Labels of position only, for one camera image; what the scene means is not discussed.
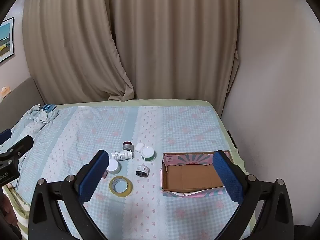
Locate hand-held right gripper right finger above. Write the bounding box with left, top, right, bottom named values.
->
left=212, top=150, right=294, bottom=240

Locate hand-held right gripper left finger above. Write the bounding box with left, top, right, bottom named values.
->
left=27, top=149, right=118, bottom=240

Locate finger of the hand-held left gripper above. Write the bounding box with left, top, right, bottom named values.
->
left=6, top=135, right=34, bottom=159
left=0, top=129, right=12, bottom=145

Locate frosted jar with white lid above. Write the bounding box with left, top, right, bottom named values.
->
left=107, top=159, right=120, bottom=175

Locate yellow tape roll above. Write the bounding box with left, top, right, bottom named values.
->
left=109, top=176, right=133, bottom=197

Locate white pill bottle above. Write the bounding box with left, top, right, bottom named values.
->
left=111, top=150, right=134, bottom=160

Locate cardboard box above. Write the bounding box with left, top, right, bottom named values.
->
left=159, top=150, right=232, bottom=198

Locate small black jar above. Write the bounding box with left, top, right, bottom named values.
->
left=136, top=164, right=150, bottom=177

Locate green jar with white lid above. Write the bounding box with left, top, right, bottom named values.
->
left=141, top=146, right=155, bottom=162

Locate person's left hand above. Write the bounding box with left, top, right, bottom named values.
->
left=0, top=194, right=19, bottom=233

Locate crumpled light blue cloth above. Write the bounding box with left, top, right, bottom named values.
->
left=11, top=104, right=59, bottom=140

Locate striped green white cloth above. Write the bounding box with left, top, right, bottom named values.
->
left=2, top=187, right=32, bottom=240

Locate blue checked blanket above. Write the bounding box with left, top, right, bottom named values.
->
left=10, top=104, right=250, bottom=240

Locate light green bed sheet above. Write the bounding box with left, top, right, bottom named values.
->
left=0, top=99, right=252, bottom=240

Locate beige curtain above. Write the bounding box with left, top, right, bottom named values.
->
left=22, top=0, right=135, bottom=105
left=109, top=0, right=241, bottom=117

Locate framed wall picture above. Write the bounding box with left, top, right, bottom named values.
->
left=0, top=17, right=15, bottom=63

